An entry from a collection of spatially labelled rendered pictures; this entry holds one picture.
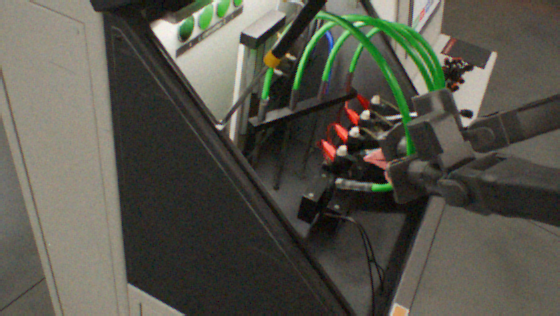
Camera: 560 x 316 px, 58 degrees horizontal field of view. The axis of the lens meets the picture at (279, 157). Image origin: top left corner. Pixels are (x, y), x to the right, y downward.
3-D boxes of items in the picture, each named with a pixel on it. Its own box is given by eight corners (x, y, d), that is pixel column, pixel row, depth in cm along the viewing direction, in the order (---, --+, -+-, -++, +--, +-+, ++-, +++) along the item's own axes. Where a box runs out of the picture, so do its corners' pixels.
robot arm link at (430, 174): (453, 207, 70) (486, 189, 71) (435, 162, 69) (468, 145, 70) (427, 202, 77) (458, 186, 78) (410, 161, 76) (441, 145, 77)
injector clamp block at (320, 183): (327, 254, 123) (342, 212, 113) (291, 236, 125) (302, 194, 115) (371, 175, 147) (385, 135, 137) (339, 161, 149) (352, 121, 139)
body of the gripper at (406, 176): (382, 166, 82) (404, 168, 74) (436, 147, 84) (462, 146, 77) (394, 204, 82) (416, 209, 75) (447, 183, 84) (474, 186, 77)
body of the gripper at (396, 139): (396, 123, 101) (427, 115, 95) (414, 168, 102) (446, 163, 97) (378, 135, 97) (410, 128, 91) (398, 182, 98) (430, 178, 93)
